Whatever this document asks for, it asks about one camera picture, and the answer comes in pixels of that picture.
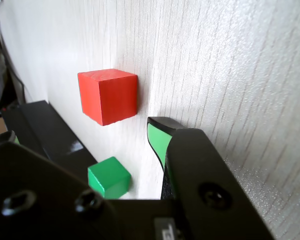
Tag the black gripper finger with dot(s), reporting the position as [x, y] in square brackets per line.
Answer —
[40, 200]
[202, 170]

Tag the green cube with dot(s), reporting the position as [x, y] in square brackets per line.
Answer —
[110, 177]

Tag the red cube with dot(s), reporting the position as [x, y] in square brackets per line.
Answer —
[115, 100]

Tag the black open box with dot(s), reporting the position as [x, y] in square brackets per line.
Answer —
[62, 140]

